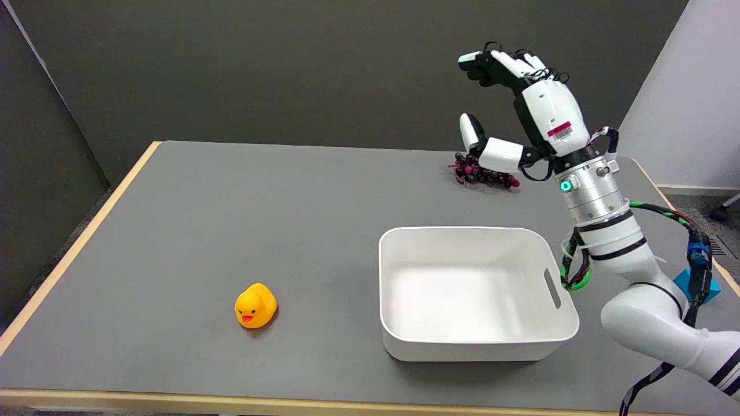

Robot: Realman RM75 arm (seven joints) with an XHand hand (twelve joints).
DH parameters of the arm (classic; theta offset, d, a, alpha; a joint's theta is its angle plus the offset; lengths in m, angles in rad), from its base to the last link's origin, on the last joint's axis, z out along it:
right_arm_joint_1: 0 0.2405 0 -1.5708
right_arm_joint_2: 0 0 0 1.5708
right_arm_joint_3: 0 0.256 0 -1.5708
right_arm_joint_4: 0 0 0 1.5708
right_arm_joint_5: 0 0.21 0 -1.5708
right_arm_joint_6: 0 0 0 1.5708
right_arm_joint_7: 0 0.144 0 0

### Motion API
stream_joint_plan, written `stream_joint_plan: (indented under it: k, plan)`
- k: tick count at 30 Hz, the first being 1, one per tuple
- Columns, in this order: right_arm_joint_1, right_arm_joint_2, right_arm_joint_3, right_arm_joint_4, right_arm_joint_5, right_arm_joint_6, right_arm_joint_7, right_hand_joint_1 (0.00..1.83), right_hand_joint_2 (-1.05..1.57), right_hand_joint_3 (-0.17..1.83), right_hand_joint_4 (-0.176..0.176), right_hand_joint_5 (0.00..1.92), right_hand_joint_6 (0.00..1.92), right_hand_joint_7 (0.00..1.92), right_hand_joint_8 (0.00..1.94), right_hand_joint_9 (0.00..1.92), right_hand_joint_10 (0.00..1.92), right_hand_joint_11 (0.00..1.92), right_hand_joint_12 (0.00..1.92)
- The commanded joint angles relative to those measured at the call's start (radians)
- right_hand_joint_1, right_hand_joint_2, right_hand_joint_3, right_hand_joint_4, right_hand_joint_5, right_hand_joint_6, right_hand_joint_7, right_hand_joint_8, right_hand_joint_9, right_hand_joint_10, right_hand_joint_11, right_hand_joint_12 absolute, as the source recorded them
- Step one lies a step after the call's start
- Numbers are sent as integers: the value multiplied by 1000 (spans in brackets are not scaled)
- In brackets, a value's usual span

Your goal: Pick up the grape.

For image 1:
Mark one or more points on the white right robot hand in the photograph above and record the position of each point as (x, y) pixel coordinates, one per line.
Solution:
(549, 110)

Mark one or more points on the dark red grape bunch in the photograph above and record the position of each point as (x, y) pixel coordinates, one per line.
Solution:
(491, 175)

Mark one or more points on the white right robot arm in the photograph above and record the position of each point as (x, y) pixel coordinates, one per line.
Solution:
(630, 260)

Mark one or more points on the white plastic bin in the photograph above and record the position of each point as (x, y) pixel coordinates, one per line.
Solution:
(474, 292)

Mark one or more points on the black chair caster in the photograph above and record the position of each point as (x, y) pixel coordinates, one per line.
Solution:
(720, 212)

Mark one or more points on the blue block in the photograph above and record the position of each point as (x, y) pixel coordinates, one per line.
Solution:
(706, 284)

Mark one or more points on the yellow rubber duck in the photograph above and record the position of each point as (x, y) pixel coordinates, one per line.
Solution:
(255, 306)

